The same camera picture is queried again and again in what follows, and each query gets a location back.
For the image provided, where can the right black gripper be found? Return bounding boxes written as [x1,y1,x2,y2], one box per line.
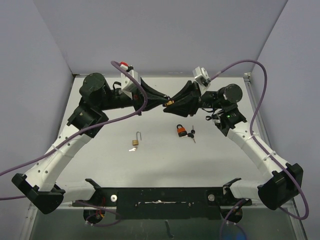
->
[163,81,225,117]

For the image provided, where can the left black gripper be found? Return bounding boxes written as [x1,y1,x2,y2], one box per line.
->
[102,80,171,117]

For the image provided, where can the brass padlock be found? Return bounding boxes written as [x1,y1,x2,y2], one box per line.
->
[132,131,142,147]
[163,96,175,107]

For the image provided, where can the black headed key bunch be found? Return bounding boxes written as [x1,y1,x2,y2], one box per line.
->
[187,126,196,143]

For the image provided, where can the orange black padlock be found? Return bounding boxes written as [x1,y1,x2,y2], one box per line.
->
[176,124,188,138]

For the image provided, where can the silver keys of padlock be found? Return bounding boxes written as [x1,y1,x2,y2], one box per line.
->
[129,146,138,152]

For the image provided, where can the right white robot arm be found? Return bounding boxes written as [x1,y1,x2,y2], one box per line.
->
[163,81,303,210]

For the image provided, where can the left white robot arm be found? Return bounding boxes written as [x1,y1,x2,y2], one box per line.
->
[11,70,169,214]

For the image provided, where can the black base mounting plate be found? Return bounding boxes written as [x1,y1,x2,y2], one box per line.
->
[73,187,252,223]

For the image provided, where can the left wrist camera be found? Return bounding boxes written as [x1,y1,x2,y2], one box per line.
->
[120,69,141,100]

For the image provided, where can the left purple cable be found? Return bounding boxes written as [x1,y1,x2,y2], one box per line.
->
[0,60,149,201]

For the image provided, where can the purple cable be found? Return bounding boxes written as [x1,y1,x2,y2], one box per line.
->
[0,60,149,201]
[207,59,310,240]

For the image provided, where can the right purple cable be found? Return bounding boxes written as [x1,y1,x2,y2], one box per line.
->
[207,59,310,240]

